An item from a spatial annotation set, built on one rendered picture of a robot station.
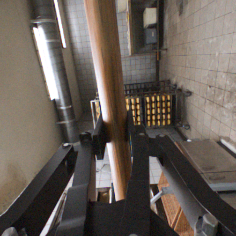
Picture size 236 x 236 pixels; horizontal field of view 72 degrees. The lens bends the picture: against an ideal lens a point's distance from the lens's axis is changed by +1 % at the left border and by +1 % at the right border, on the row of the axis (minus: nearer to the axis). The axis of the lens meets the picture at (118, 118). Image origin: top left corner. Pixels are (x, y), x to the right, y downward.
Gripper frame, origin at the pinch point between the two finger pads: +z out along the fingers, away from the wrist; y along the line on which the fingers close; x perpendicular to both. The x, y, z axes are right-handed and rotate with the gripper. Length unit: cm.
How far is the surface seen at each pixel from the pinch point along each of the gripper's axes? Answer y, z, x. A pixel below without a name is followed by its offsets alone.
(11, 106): -141, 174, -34
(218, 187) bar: 68, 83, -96
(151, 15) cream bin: 83, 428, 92
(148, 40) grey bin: 73, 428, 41
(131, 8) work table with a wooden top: 36, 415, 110
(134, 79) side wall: 37, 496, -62
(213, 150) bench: 95, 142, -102
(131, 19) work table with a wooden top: 35, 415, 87
